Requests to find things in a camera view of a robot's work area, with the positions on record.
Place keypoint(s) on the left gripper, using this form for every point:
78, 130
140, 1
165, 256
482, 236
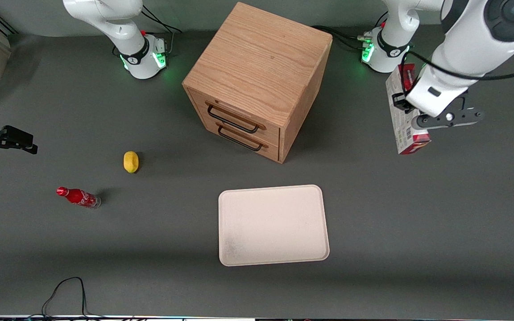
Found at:
399, 102

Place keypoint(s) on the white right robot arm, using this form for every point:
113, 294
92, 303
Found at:
136, 49

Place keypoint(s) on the red cola bottle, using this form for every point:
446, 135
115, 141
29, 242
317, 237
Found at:
78, 196

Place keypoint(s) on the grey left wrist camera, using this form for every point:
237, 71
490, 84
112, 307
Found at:
462, 117

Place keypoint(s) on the wooden two-drawer cabinet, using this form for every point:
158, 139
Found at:
257, 62

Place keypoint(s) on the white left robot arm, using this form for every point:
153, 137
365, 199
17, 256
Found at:
462, 40

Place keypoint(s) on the red cookie box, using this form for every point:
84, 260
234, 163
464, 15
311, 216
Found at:
402, 133

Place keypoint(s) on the yellow lemon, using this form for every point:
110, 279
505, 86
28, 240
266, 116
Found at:
130, 162

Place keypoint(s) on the beige rectangular tray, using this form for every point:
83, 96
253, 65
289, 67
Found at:
272, 225

